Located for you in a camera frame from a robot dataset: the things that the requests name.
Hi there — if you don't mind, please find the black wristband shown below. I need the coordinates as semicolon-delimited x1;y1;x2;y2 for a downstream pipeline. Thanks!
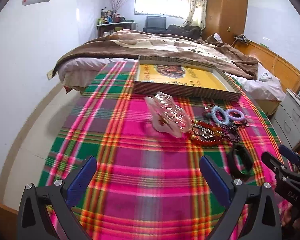
226;144;253;181

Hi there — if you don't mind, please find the purple spiral hair tie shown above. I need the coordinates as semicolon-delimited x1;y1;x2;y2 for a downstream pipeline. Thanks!
226;108;246;123

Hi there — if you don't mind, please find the dark brown bead necklace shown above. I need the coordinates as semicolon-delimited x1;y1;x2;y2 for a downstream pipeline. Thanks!
221;122;251;143

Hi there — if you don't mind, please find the blue spiral hair tie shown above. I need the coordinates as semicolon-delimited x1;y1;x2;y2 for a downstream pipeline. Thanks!
211;106;231;126

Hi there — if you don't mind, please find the clear pink hair claw clip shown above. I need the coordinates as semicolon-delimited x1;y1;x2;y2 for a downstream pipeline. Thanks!
144;92;191;138

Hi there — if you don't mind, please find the right hand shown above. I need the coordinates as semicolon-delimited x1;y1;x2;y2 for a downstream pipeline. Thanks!
281;205;300;239

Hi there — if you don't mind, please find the white drawer nightstand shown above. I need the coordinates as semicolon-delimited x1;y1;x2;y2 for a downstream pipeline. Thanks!
271;89;300;150

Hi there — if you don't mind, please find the wooden headboard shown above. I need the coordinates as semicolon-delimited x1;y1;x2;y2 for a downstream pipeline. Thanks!
234;41;300;92

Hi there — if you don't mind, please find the pink green plaid cloth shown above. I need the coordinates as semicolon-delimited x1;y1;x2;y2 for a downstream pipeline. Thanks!
37;61;293;240

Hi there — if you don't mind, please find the striped yellow cardboard box tray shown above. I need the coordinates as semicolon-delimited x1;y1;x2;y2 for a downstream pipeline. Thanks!
133;56;242;102

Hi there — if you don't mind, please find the dark clothes pile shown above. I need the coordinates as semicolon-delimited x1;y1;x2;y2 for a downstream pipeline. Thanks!
166;24;202;40

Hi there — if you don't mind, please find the pink floral bed sheet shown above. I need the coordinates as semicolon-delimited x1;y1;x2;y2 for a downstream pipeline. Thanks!
57;57;286;101

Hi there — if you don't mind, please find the wooden wardrobe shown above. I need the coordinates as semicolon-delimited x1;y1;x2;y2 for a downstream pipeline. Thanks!
202;0;248;44

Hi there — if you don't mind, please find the brown paw print blanket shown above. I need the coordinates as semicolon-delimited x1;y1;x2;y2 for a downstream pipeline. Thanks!
52;29;258;80

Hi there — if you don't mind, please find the black office chair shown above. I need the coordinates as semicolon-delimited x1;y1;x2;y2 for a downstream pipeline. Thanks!
143;16;166;34

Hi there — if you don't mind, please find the patterned window curtain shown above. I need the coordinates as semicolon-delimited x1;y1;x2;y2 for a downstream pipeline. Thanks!
183;0;207;30

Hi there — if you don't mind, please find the wooden side desk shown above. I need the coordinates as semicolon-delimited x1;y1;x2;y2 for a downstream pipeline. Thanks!
96;22;136;37

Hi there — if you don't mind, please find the dried branch bouquet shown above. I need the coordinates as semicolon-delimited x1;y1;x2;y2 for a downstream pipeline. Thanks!
109;0;129;18

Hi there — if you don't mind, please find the red bead bracelet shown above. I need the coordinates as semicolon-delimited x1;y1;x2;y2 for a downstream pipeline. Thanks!
186;121;235;147

